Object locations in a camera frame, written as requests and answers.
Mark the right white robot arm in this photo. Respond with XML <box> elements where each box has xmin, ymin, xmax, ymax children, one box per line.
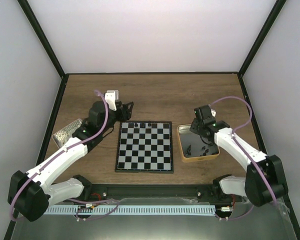
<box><xmin>190</xmin><ymin>105</ymin><xmax>289</xmax><ymax>207</ymax></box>

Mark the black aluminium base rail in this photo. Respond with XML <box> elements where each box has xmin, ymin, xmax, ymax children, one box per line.
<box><xmin>86</xmin><ymin>184</ymin><xmax>217</xmax><ymax>202</ymax></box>

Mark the yellow tin of black pieces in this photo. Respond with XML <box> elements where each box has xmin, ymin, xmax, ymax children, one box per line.
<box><xmin>176</xmin><ymin>124</ymin><xmax>220</xmax><ymax>163</ymax></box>

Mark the pink tin of white pieces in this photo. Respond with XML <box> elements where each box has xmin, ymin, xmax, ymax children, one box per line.
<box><xmin>52</xmin><ymin>118</ymin><xmax>83</xmax><ymax>149</ymax></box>

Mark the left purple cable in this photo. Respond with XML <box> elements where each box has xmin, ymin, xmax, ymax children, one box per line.
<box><xmin>9</xmin><ymin>89</ymin><xmax>110</xmax><ymax>222</ymax></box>

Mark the black cage frame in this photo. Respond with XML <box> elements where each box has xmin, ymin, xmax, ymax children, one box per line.
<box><xmin>17</xmin><ymin>0</ymin><xmax>300</xmax><ymax>240</ymax></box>

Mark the light blue slotted cable duct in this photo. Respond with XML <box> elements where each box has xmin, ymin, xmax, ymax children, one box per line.
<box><xmin>45</xmin><ymin>205</ymin><xmax>216</xmax><ymax>216</ymax></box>

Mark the black and white chessboard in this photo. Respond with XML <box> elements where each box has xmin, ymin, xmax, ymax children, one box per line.
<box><xmin>114</xmin><ymin>120</ymin><xmax>174</xmax><ymax>174</ymax></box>

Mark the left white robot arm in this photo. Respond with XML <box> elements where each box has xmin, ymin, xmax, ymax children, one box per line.
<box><xmin>7</xmin><ymin>101</ymin><xmax>134</xmax><ymax>222</ymax></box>

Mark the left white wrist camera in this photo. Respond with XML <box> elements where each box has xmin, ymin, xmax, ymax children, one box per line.
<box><xmin>104</xmin><ymin>90</ymin><xmax>119</xmax><ymax>111</ymax></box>

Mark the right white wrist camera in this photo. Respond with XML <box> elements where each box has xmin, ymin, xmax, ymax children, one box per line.
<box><xmin>210</xmin><ymin>106</ymin><xmax>217</xmax><ymax>117</ymax></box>

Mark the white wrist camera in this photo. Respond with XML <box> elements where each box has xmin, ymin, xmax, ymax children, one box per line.
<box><xmin>104</xmin><ymin>90</ymin><xmax>119</xmax><ymax>111</ymax></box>
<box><xmin>210</xmin><ymin>106</ymin><xmax>217</xmax><ymax>117</ymax></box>

